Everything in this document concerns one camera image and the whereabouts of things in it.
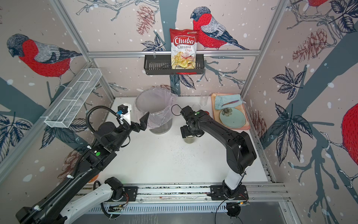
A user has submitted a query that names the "teal cloth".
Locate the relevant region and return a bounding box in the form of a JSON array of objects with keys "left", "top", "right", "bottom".
[{"left": 214, "top": 94, "right": 246, "bottom": 110}]

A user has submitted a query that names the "jar with beige lid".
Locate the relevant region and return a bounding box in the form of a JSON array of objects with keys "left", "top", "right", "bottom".
[{"left": 183, "top": 135, "right": 196, "bottom": 144}]

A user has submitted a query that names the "black wall basket shelf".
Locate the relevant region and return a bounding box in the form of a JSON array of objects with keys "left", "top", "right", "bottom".
[{"left": 144, "top": 54, "right": 205, "bottom": 75}]

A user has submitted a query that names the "light green floral plate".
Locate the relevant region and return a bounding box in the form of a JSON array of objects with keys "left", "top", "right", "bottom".
[{"left": 219, "top": 108, "right": 246, "bottom": 129}]

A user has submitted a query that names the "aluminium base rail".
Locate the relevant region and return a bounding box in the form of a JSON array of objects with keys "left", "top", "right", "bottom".
[{"left": 60, "top": 182, "right": 291, "bottom": 205}]

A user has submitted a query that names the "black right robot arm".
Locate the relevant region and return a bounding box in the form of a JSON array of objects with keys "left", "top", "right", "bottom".
[{"left": 180, "top": 106, "right": 257, "bottom": 199}]

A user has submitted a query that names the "Chuba cassava chips bag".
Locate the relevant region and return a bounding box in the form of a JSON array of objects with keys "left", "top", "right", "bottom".
[{"left": 170, "top": 29, "right": 199, "bottom": 70}]

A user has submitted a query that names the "pink tray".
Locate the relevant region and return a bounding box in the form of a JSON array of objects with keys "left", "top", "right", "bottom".
[{"left": 211, "top": 93, "right": 250, "bottom": 130}]

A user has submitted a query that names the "clear plastic jar lid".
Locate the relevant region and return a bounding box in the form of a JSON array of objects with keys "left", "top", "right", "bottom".
[{"left": 192, "top": 103, "right": 201, "bottom": 112}]

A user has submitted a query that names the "clear plastic mung bean jar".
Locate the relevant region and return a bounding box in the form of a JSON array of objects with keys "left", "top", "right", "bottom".
[{"left": 200, "top": 90, "right": 210, "bottom": 106}]

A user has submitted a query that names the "metal mesh trash bin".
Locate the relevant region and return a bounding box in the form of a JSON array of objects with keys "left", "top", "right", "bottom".
[{"left": 135, "top": 87, "right": 174, "bottom": 135}]

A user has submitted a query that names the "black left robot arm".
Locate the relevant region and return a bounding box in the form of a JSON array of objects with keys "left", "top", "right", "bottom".
[{"left": 16, "top": 104, "right": 150, "bottom": 224}]

